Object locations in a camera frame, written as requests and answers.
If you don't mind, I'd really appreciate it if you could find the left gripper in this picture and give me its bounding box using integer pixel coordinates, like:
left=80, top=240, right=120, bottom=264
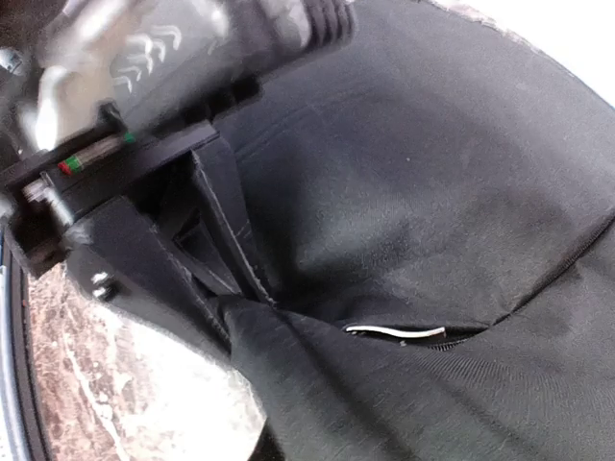
left=1, top=1, right=355, bottom=358

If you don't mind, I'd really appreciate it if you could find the black student bag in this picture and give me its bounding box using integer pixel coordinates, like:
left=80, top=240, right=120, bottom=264
left=219, top=1, right=614, bottom=460

